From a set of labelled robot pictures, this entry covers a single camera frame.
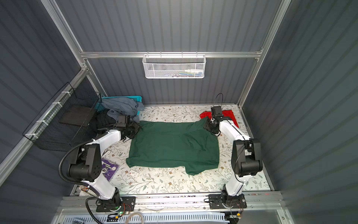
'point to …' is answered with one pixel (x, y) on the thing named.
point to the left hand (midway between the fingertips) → (139, 127)
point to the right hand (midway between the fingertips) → (208, 127)
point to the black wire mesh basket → (56, 127)
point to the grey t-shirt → (123, 106)
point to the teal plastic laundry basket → (99, 106)
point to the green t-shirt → (168, 144)
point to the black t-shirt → (102, 121)
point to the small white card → (133, 173)
